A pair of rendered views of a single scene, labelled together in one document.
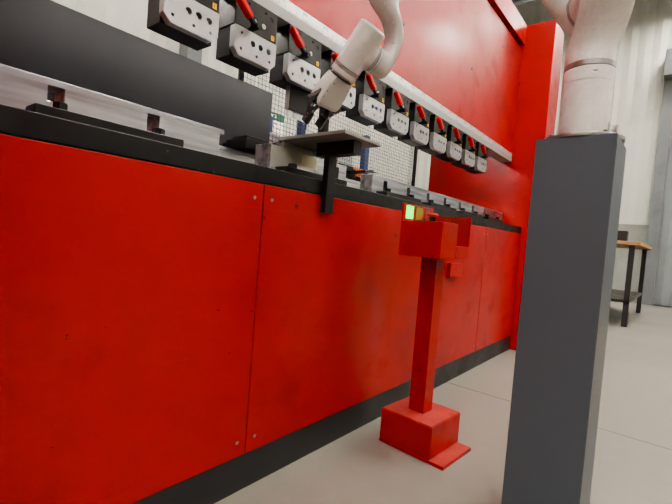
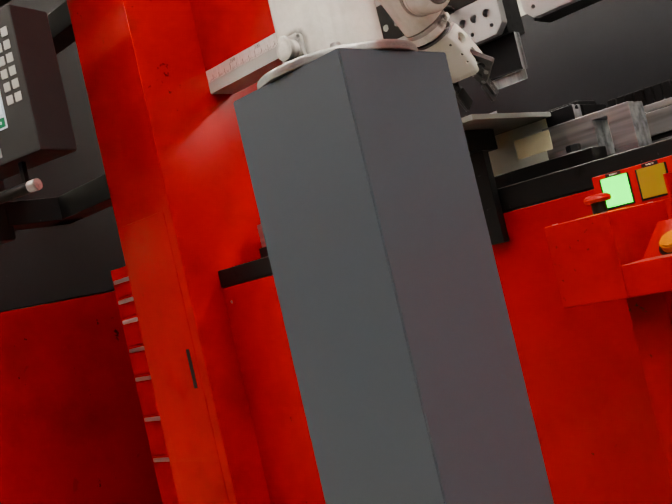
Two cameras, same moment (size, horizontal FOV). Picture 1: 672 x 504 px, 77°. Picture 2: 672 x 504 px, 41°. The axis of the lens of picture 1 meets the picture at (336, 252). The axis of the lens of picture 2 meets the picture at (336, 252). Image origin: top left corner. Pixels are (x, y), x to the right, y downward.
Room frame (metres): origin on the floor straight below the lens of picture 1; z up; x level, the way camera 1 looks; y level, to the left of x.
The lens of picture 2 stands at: (1.17, -1.64, 0.76)
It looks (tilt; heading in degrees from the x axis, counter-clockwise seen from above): 2 degrees up; 95
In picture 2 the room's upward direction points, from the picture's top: 13 degrees counter-clockwise
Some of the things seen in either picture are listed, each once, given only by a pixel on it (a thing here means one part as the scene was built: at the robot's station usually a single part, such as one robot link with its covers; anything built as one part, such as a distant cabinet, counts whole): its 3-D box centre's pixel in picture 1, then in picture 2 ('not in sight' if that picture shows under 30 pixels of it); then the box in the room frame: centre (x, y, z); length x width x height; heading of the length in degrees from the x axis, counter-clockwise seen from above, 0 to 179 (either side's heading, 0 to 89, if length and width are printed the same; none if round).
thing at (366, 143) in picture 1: (329, 142); (474, 129); (1.32, 0.05, 1.00); 0.26 x 0.18 x 0.01; 51
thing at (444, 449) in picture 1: (426, 428); not in sight; (1.46, -0.36, 0.06); 0.25 x 0.20 x 0.12; 47
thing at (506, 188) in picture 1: (485, 190); not in sight; (3.30, -1.12, 1.15); 0.85 x 0.25 x 2.30; 51
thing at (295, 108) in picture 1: (297, 105); (501, 63); (1.41, 0.16, 1.13); 0.10 x 0.02 x 0.10; 141
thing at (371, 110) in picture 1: (366, 99); not in sight; (1.71, -0.07, 1.26); 0.15 x 0.09 x 0.17; 141
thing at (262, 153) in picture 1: (304, 170); (548, 154); (1.46, 0.13, 0.92); 0.39 x 0.06 x 0.10; 141
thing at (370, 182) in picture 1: (450, 207); not in sight; (2.40, -0.62, 0.92); 1.68 x 0.06 x 0.10; 141
